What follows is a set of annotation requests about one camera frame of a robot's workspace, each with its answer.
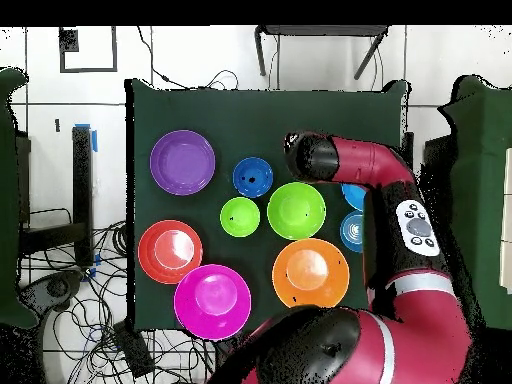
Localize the small green bowl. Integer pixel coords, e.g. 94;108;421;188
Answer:
219;196;262;239

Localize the small dark blue bowl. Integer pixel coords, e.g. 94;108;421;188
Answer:
232;156;275;199

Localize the purple bowl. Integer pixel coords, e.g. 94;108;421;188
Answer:
149;129;217;197

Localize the large green bowl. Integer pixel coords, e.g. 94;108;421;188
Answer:
266;181;328;241

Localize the orange bowl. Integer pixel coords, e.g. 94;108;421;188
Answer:
271;238;351;310

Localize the dark green tablecloth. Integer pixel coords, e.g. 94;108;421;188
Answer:
124;77;409;335

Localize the red bowl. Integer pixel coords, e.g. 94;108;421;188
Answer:
137;219;204;286

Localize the low ribbed blue bowl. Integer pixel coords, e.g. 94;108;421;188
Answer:
339;210;364;254

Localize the pink bowl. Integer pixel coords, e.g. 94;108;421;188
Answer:
173;263;253;342

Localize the large light blue bowl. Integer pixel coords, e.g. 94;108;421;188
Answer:
340;183;367;212

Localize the black stand with blue tape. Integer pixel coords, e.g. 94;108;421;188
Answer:
19;123;99;268

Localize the black power box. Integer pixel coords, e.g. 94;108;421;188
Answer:
112;319;156;379

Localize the grey chair base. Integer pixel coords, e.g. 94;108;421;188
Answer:
18;269;84;317

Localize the green cloth covered table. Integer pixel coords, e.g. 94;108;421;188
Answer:
437;74;512;333
0;66;39;330

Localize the white box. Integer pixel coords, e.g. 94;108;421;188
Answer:
498;146;512;296

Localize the black cable tangle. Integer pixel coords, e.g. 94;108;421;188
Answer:
17;207;217;384

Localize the black metal frame stool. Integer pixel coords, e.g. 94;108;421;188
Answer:
254;24;391;80

